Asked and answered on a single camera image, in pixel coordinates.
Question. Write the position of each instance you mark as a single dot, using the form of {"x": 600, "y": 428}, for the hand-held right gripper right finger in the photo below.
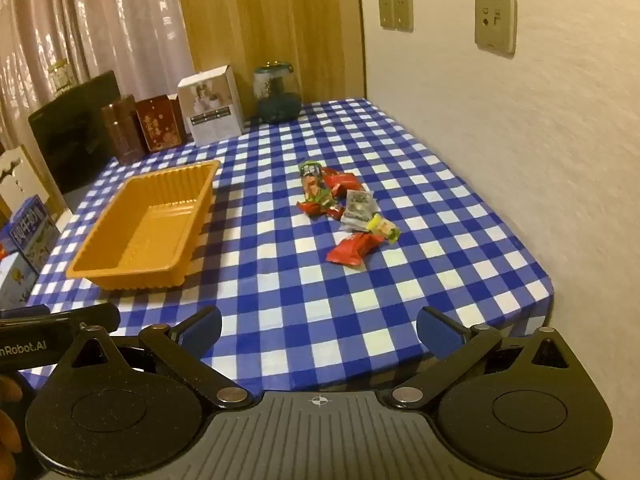
{"x": 440, "y": 332}

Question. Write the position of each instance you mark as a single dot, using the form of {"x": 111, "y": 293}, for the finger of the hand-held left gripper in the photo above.
{"x": 95, "y": 317}
{"x": 22, "y": 312}

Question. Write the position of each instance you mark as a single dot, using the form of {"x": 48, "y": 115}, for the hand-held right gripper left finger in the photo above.
{"x": 200, "y": 332}

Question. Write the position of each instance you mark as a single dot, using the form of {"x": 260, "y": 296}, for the orange plastic tray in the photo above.
{"x": 150, "y": 230}

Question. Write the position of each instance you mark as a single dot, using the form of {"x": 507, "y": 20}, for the yellow green candy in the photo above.
{"x": 384, "y": 227}

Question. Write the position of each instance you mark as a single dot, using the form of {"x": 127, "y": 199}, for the red snack packet white label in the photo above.
{"x": 352, "y": 250}

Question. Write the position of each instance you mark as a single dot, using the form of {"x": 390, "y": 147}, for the grey snack packet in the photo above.
{"x": 357, "y": 207}

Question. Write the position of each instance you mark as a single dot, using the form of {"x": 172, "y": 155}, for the red candy with panda print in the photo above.
{"x": 315, "y": 206}

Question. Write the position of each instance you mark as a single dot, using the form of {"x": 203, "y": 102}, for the bright red candy packet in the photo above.
{"x": 346, "y": 182}

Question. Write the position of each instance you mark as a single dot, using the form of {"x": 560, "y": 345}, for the green sausage snack packet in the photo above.
{"x": 310, "y": 175}

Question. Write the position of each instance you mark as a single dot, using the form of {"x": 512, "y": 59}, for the person's left hand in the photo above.
{"x": 9, "y": 390}

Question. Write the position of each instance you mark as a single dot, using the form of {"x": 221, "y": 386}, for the white and blue box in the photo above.
{"x": 15, "y": 285}

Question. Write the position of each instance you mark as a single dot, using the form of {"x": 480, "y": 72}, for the blue milk carton box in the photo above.
{"x": 30, "y": 230}

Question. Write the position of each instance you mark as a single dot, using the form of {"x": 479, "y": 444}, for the blue checkered tablecloth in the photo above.
{"x": 280, "y": 285}

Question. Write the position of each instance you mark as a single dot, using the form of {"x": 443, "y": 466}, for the white chair backrest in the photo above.
{"x": 20, "y": 180}

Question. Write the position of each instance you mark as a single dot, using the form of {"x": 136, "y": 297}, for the black appliance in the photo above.
{"x": 70, "y": 135}

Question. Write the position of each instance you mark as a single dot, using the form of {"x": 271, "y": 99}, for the brown cylindrical canister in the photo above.
{"x": 122, "y": 130}

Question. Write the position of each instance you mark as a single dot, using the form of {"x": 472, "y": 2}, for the dark red gift box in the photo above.
{"x": 160, "y": 125}

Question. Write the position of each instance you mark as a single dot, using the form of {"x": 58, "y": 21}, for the white product box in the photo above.
{"x": 212, "y": 105}

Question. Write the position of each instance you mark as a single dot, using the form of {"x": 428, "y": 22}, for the labelled glass jar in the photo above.
{"x": 61, "y": 77}

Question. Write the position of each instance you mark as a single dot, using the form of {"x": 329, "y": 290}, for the teal glass jar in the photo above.
{"x": 277, "y": 95}

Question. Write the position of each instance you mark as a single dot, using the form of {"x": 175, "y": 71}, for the sheer curtain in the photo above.
{"x": 125, "y": 20}

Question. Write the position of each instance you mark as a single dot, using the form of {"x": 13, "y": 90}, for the wooden wardrobe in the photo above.
{"x": 300, "y": 20}

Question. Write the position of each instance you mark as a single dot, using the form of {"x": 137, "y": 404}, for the large beige wall plate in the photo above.
{"x": 495, "y": 22}

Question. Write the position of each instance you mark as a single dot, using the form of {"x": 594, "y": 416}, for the beige wall socket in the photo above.
{"x": 403, "y": 11}
{"x": 386, "y": 11}

